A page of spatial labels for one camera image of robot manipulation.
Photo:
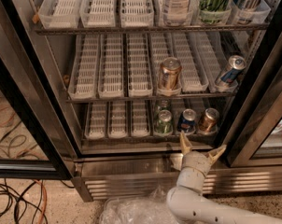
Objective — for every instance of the blue can bottom shelf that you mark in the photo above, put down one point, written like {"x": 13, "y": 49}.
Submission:
{"x": 186, "y": 122}

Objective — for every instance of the green can front bottom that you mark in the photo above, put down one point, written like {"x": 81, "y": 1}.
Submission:
{"x": 163, "y": 122}

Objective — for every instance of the wire shelf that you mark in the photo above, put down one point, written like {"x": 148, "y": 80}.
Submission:
{"x": 156, "y": 97}
{"x": 149, "y": 139}
{"x": 150, "y": 30}

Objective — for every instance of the white bottle top shelf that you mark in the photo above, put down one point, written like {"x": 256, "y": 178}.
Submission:
{"x": 175, "y": 12}

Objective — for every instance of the right glass fridge door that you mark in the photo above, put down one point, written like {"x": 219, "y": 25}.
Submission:
{"x": 257, "y": 107}

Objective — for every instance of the blue silver can middle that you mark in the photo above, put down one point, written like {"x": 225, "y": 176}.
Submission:
{"x": 234, "y": 67}

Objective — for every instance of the orange can bottom shelf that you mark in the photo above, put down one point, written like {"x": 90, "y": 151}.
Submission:
{"x": 208, "y": 120}

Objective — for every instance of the bottom wire shelf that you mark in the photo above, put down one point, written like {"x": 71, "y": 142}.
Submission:
{"x": 149, "y": 139}

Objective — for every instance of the orange can middle shelf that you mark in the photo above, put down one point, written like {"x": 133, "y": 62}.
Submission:
{"x": 169, "y": 72}

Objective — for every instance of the steel fridge base grille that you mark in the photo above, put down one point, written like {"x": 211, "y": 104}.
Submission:
{"x": 138, "y": 175}

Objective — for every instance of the tray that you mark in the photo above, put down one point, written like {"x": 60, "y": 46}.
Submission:
{"x": 136, "y": 13}
{"x": 139, "y": 72}
{"x": 193, "y": 77}
{"x": 117, "y": 122}
{"x": 56, "y": 14}
{"x": 95, "y": 127}
{"x": 140, "y": 126}
{"x": 83, "y": 81}
{"x": 161, "y": 48}
{"x": 110, "y": 82}
{"x": 213, "y": 59}
{"x": 98, "y": 13}

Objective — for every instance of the clear plastic bag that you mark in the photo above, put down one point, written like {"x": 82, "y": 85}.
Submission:
{"x": 151, "y": 209}

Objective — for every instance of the left glass fridge door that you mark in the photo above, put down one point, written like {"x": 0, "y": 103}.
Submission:
{"x": 32, "y": 84}

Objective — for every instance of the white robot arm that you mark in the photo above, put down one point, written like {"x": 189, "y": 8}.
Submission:
{"x": 186, "y": 201}

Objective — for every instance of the middle wire shelf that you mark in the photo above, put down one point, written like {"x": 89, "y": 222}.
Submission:
{"x": 156, "y": 97}

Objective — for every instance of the orange can shelf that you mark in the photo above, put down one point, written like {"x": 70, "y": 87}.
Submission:
{"x": 208, "y": 120}
{"x": 169, "y": 72}

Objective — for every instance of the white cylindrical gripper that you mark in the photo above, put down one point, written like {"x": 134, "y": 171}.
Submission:
{"x": 197, "y": 161}

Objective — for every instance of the green can rear bottom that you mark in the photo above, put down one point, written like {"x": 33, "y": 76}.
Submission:
{"x": 162, "y": 105}

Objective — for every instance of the top wire shelf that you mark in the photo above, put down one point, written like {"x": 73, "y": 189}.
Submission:
{"x": 150, "y": 30}

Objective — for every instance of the glass fridge door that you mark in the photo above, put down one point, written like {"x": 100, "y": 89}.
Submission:
{"x": 32, "y": 84}
{"x": 257, "y": 107}

